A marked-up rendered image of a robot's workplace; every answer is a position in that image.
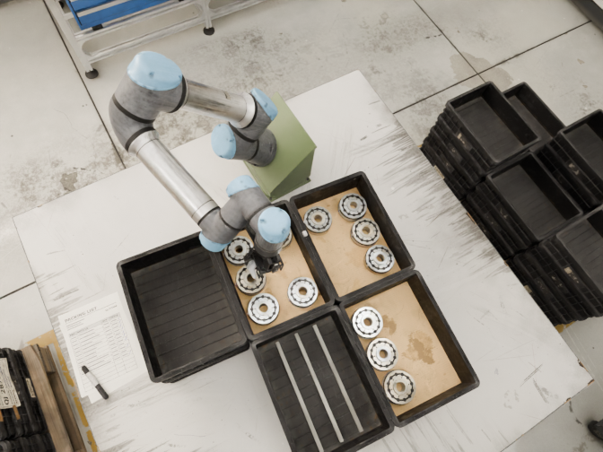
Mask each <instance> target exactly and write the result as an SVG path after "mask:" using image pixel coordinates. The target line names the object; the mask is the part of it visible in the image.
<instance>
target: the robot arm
mask: <svg viewBox="0 0 603 452"><path fill-rule="evenodd" d="M179 110H184V111H188V112H192V113H196V114H200V115H204V116H208V117H215V118H219V119H223V120H227V121H228V122H227V123H226V124H219V125H217V126H216V127H215V128H214V130H213V132H212V134H211V145H212V148H213V151H214V153H215V154H216V155H217V156H218V157H220V158H224V159H226V160H238V161H246V162H247V163H249V164H250V165H252V166H256V167H265V166H266V165H268V164H269V163H270V162H271V161H272V160H273V159H274V157H275V154H276V149H277V143H276V139H275V135H274V134H273V133H272V132H271V131H270V130H269V129H267V127H268V126H269V125H270V123H271V122H272V121H274V119H275V117H276V115H277V113H278V111H277V107H276V106H275V104H274V102H273V101H271V100H270V99H269V98H268V97H267V96H266V94H265V93H264V92H262V91H261V90H259V89H258V88H253V89H252V90H250V93H247V92H245V91H241V92H238V93H236V94H234V93H231V92H228V91H223V90H220V89H217V88H215V87H212V86H209V85H205V84H202V83H198V82H195V81H191V80H189V79H186V78H185V76H184V74H183V73H182V72H181V70H180V69H179V67H178V66H177V65H176V64H175V63H174V62H173V61H171V60H170V59H168V58H166V57H165V56H163V55H161V54H158V53H155V52H152V51H144V52H140V53H138V54H137V55H136V56H135V58H134V59H133V61H132V62H131V63H130V64H129V65H128V67H127V71H126V73H125V74H124V76H123V78H122V80H121V81H120V83H119V85H118V87H117V89H116V90H115V92H114V93H113V95H112V96H111V98H110V101H109V120H110V123H111V126H112V128H113V131H114V133H115V135H116V137H117V139H118V141H119V142H120V144H121V145H122V147H123V148H124V149H125V150H126V151H127V152H128V154H129V155H130V156H132V157H137V158H138V159H139V160H140V161H141V162H142V163H143V164H144V165H145V167H146V168H147V169H148V170H149V171H150V172H151V173H152V174H153V175H154V177H155V178H156V179H157V180H158V181H159V182H160V183H161V184H162V186H163V187H164V188H165V189H166V190H167V191H168V192H169V194H170V195H171V196H172V197H173V198H174V199H175V200H176V201H177V203H178V204H179V205H180V206H181V207H182V208H183V209H184V211H185V212H186V213H187V214H188V215H189V216H190V217H191V219H192V220H193V221H194V222H195V223H196V224H197V225H198V226H199V228H200V229H201V233H200V235H199V239H200V240H201V244H202V245H203V246H204V247H205V248H206V249H208V250H210V251H213V252H219V251H222V250H223V249H224V248H225V247H226V246H227V245H228V244H230V243H231V242H232V240H233V239H234V238H235V237H236V236H237V234H238V233H239V232H240V231H241V230H242V229H243V228H244V227H245V229H246V231H247V233H248V234H249V236H250V237H251V239H252V241H253V242H254V247H253V248H251V249H250V250H249V253H247V254H246V255H245V256H244V257H243V260H244V263H245V266H246V267H247V269H248V270H249V271H250V273H251V275H252V277H253V278H254V279H256V273H257V275H258V279H260V276H261V275H262V274H267V273H271V272H272V274H273V273H275V272H277V271H278V269H280V271H282V269H283V267H284V263H283V260H282V258H281V257H280V254H279V253H280V251H281V249H282V247H283V245H284V242H285V240H286V238H287V236H288V235H289V232H290V226H291V220H290V217H289V215H288V213H287V212H286V211H284V210H282V209H280V208H278V207H274V206H273V205H272V203H271V202H270V201H269V199H268V198H267V196H266V195H265V194H264V193H263V191H262V190H261V189H260V186H258V184H257V183H256V182H255V181H254V180H253V179H252V177H251V176H249V175H242V176H239V177H237V178H235V179H234V180H233V181H231V182H230V183H229V185H228V186H227V188H226V193H227V195H228V197H229V198H230V199H229V200H228V202H227V203H226V204H225V205H224V206H223V208H221V207H220V206H219V205H218V204H217V203H216V202H215V200H214V199H213V198H212V197H211V196H210V195H208V194H207V192H206V191H205V190H204V189H203V188H202V187H201V186H200V185H199V183H198V182H197V181H196V180H195V179H194V178H193V177H192V175H191V174H190V173H189V172H188V171H187V170H186V169H185V168H184V166H183V165H182V164H181V163H180V162H179V161H178V160H177V159H176V157H175V156H174V155H173V154H172V153H171V152H170V151H169V150H168V148H167V147H166V146H165V145H164V144H163V143H162V142H161V141H160V139H159V133H158V132H157V131H156V130H155V129H154V127H153V122H154V120H155V119H156V118H157V117H158V115H159V114H160V112H166V113H175V112H177V111H179ZM280 262H281V264H279V263H280ZM256 267H257V271H256V272H255V268H256ZM258 272H259V274H258Z"/></svg>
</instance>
